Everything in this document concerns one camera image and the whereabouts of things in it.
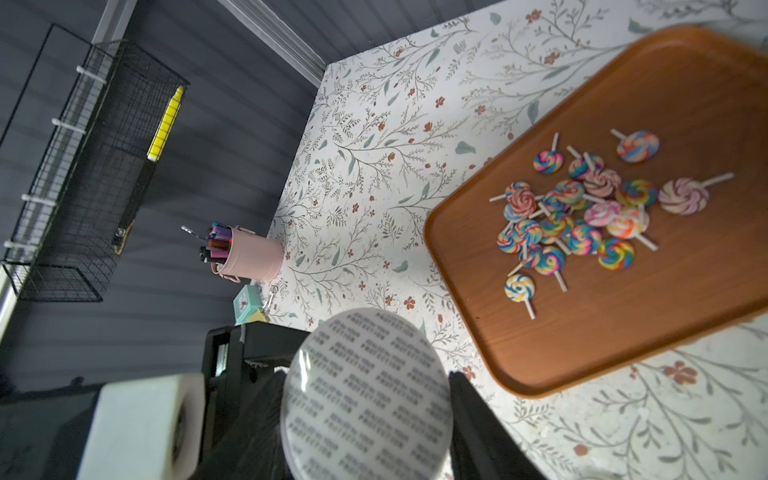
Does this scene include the yellow tag on basket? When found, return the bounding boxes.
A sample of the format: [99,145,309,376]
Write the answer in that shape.
[147,86,185,162]

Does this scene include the brown wooden tray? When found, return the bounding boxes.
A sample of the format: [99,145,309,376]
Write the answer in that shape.
[425,26,767,397]

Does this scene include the teal small clock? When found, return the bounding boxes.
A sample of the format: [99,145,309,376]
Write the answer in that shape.
[233,285,268,325]

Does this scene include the black wire basket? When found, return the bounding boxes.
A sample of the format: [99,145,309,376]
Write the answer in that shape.
[1,24,188,302]

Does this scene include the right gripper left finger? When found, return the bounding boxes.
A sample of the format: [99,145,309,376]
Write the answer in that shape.
[190,371,288,479]

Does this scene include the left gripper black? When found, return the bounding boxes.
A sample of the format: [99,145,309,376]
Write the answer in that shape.
[200,322,309,456]

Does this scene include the pink pen cup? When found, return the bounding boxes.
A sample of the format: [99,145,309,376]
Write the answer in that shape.
[180,222,284,283]

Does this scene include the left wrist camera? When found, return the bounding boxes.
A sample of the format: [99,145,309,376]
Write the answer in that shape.
[77,373,206,479]

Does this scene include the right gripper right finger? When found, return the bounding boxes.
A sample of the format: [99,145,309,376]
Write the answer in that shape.
[448,372,545,479]

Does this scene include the pile of colourful lollipops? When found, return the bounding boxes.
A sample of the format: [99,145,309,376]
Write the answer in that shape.
[497,147,734,308]

